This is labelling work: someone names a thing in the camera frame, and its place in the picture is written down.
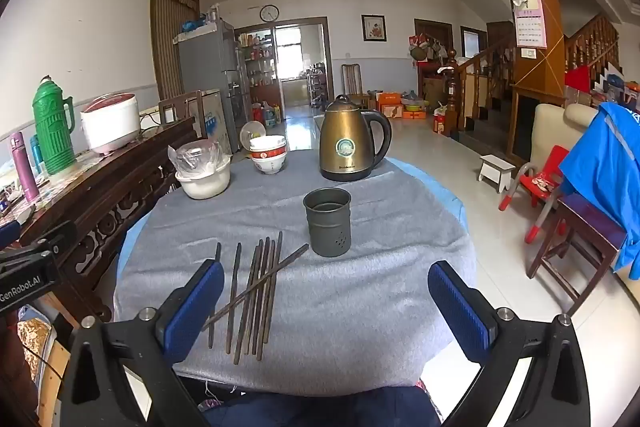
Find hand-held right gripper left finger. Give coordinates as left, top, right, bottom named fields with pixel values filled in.
left=59, top=258, right=226, bottom=427

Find white bowl red pattern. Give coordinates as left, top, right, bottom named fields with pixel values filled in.
left=249, top=135, right=288, bottom=159
left=251, top=154, right=288, bottom=175

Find red plastic chair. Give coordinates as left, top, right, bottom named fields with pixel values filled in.
left=498, top=145, right=571, bottom=244

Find pink wall calendar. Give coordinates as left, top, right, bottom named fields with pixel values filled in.
left=514, top=0, right=548, bottom=49

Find blue jacket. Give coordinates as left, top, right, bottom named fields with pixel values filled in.
left=559, top=102, right=640, bottom=280

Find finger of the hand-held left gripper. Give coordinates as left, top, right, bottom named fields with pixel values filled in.
left=0, top=221, right=77, bottom=264
left=0, top=223, right=21, bottom=251

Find small white stool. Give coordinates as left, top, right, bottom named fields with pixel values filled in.
left=477, top=154, right=517, bottom=194

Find purple drink bottle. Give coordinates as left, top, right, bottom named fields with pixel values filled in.
left=10, top=132, right=40, bottom=202

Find shelf with bottles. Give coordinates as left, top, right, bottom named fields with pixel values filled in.
left=239, top=32, right=277, bottom=108

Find brown curtain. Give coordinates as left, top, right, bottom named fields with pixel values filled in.
left=150, top=0, right=201, bottom=100

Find wooden stair railing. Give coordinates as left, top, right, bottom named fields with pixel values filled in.
left=446, top=13, right=621, bottom=138

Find clear plastic bag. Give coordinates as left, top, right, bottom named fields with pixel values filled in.
left=168, top=140, right=232, bottom=180

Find blue drink bottle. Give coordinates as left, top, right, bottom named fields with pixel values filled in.
left=29, top=135, right=45, bottom=175

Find person's navy trousers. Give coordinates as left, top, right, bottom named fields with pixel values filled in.
left=200, top=384, right=443, bottom=427

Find dark wooden stool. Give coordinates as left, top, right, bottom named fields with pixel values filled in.
left=526, top=193, right=628, bottom=315

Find green thermos flask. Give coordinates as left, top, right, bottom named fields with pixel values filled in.
left=32, top=77, right=77, bottom=176

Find grey tablecloth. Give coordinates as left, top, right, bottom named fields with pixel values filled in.
left=114, top=149, right=476, bottom=397

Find white rice cooker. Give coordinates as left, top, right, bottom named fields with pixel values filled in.
left=81, top=93, right=142, bottom=156

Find bronze electric kettle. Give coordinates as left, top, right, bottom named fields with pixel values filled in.
left=319, top=94, right=393, bottom=182

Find carved dark wooden sideboard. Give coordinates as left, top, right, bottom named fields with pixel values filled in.
left=0, top=117, right=201, bottom=323

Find wooden chair back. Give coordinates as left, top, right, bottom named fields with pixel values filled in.
left=159, top=90, right=207, bottom=125

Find cream sofa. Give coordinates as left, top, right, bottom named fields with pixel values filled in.
left=530, top=103, right=601, bottom=168

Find tall-backed wooden chair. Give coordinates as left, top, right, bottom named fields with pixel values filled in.
left=341, top=64, right=373, bottom=110

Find clear plastic bowl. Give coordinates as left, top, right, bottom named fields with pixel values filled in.
left=239, top=121, right=266, bottom=152

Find orange cardboard box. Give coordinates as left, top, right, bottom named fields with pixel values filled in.
left=377, top=92, right=407, bottom=118

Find patterned brown cloth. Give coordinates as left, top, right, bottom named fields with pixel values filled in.
left=17, top=318, right=53, bottom=383

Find grey metal chopstick holder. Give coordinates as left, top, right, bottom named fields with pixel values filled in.
left=303, top=187, right=352, bottom=258

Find orange-brown wooden pillar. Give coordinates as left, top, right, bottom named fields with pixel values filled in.
left=486, top=0, right=568, bottom=98

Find bunch of dark chopsticks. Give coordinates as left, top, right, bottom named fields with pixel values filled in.
left=202, top=231, right=310, bottom=365

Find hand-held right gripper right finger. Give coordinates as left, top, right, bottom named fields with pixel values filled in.
left=427, top=260, right=591, bottom=427

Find framed wall picture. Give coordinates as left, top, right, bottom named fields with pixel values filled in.
left=362, top=15, right=387, bottom=42

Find white plastic basin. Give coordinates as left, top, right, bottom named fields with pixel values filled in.
left=175, top=162, right=232, bottom=200

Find grey refrigerator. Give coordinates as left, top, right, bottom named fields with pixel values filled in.
left=173, top=19, right=251, bottom=155

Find light blue table cover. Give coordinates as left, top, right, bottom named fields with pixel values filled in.
left=117, top=156, right=468, bottom=268

